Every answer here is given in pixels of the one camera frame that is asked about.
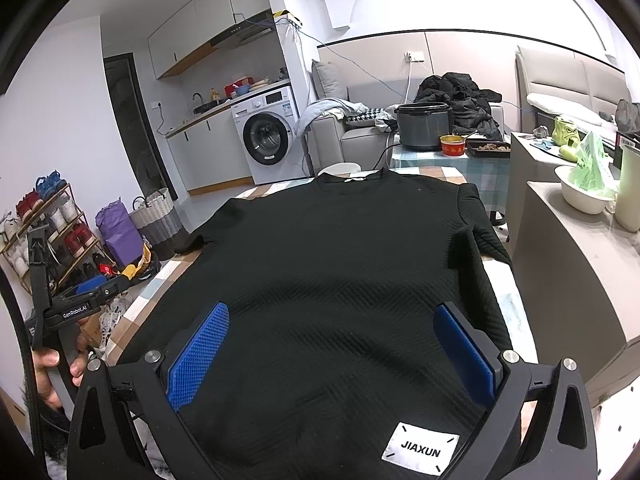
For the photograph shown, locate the black knit sweater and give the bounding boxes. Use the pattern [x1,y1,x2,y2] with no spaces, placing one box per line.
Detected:
[115,167,524,480]

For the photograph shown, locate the pile of black clothes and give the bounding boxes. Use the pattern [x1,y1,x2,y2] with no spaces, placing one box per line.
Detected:
[413,72,503,141]

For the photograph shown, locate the person's left hand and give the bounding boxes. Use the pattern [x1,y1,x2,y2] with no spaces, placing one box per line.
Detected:
[30,334,91,411]

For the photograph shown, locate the plaid checkered bed cover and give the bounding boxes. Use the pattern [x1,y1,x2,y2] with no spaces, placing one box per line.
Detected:
[103,169,539,480]

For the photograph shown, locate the shoe rack with shoes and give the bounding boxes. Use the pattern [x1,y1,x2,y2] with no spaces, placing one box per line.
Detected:
[1,171,116,292]

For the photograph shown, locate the purple bag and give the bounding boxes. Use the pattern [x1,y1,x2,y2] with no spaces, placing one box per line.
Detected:
[96,200,143,268]

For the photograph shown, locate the woven laundry basket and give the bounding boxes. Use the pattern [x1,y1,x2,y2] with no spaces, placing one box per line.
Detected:
[129,188,189,261]

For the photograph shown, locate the grey cabinet counter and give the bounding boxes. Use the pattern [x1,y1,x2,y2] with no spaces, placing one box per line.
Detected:
[506,133,639,404]

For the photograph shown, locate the teal checkered side table cloth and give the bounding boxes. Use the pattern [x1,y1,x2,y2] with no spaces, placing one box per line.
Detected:
[389,138,512,212]

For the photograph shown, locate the white basin with green bag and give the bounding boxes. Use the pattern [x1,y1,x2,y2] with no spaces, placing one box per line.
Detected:
[555,132,618,216]

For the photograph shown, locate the black food tray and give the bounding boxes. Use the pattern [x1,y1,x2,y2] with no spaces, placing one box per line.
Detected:
[466,139,511,158]

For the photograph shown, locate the kitchen counter cabinets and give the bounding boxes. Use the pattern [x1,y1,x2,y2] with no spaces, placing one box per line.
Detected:
[167,79,290,195]

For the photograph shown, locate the white kettle jug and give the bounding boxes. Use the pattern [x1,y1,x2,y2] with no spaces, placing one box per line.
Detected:
[614,145,640,233]

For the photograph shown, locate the red yellow bowl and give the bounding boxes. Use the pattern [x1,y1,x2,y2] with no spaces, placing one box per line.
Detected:
[439,134,466,157]

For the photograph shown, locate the green toy figure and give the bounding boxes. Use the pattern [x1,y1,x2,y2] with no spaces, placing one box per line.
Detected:
[551,117,580,162]

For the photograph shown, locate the black electric cooker pot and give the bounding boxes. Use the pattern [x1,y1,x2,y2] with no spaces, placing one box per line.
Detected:
[396,104,452,151]

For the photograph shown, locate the white front-load washing machine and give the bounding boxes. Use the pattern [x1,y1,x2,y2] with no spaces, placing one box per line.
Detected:
[231,84,309,185]

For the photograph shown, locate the grey sofa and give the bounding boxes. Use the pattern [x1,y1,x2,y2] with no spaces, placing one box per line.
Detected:
[305,58,507,172]

